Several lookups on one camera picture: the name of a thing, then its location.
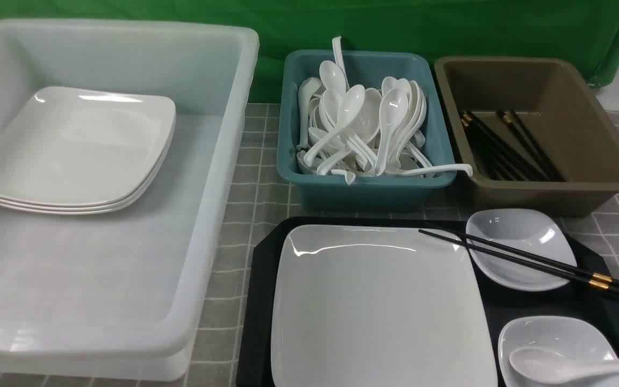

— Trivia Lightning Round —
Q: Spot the black chopstick gold band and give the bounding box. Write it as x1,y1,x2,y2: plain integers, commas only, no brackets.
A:
418,230,619,296
431,228,619,285

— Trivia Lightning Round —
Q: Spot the white spoon over bin edge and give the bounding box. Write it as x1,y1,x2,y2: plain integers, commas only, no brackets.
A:
386,163,473,177

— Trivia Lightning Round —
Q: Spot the white spoon left side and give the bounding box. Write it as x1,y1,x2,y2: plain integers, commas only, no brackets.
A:
296,77,323,151

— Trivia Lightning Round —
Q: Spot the white spoon centre top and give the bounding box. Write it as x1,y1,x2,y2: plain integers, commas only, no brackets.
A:
303,85,366,171

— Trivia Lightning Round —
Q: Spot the large white square plate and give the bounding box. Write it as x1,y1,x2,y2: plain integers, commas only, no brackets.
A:
270,224,498,386

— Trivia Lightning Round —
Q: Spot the white ceramic soup spoon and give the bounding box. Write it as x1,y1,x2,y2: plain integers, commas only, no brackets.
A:
509,346,619,385

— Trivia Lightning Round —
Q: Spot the green backdrop cloth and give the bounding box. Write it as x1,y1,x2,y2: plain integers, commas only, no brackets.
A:
0,1,619,103

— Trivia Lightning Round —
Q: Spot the large translucent white bin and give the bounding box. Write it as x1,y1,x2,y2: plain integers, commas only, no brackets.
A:
0,19,260,381

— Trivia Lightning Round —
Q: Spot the teal plastic spoon bin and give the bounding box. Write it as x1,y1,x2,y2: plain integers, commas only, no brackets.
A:
277,49,456,213

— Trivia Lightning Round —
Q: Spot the brown plastic chopstick bin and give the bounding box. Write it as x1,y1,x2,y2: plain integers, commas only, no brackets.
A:
435,56,619,217

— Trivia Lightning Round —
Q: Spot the bottom stacked white plate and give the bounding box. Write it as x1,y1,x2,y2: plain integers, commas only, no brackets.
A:
0,141,173,216

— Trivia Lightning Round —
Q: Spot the white spoon right top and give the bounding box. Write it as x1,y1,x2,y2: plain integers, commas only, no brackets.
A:
373,87,409,176

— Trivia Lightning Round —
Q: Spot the black serving tray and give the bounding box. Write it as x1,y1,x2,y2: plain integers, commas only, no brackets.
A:
234,216,619,386

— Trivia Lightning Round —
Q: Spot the stacked white plate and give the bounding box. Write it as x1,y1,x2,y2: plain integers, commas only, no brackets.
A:
0,141,173,216
0,126,175,216
0,86,175,206

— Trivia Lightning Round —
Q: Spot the top stacked white plate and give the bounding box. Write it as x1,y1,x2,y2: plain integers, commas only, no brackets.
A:
0,86,175,206

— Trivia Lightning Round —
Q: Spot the middle stacked white plate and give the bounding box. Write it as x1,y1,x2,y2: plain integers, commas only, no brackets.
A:
0,126,175,216

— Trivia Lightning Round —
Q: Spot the black chopstick in bin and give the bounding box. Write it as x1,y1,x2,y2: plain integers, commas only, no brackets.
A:
496,110,565,182
461,112,548,182

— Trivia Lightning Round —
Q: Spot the white bowl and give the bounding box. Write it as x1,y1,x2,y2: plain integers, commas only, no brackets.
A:
465,209,577,292
497,316,618,386

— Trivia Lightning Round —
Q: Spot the white spoon standing at back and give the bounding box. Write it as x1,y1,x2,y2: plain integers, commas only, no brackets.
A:
332,36,350,90

